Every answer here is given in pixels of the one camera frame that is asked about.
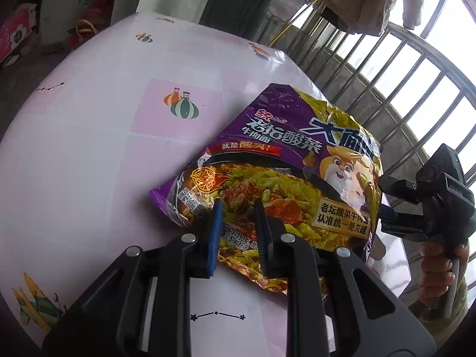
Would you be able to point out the person's right hand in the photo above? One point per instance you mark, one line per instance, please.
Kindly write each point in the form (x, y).
(433, 267)

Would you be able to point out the white hanging jacket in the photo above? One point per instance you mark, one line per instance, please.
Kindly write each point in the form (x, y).
(414, 0)

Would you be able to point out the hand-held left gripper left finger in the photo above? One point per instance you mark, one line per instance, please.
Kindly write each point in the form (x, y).
(216, 230)

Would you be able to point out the metal balcony railing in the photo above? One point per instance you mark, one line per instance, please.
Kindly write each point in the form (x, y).
(409, 81)

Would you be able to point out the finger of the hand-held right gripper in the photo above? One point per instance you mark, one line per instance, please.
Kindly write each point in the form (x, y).
(401, 223)
(399, 187)

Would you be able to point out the yellow broom stick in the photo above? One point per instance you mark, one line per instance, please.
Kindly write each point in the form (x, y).
(297, 20)

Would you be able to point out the purple yellow noodle packet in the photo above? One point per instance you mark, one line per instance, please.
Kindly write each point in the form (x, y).
(282, 156)

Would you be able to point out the pink patterned tablecloth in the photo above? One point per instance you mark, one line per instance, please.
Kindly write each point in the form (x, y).
(93, 156)

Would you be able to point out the pink floral bed sheet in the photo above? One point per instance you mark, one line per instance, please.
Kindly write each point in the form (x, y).
(15, 33)

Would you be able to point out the pile of colourful bags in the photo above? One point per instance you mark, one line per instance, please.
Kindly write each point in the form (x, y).
(93, 18)

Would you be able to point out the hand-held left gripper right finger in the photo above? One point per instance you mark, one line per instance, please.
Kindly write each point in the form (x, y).
(260, 230)

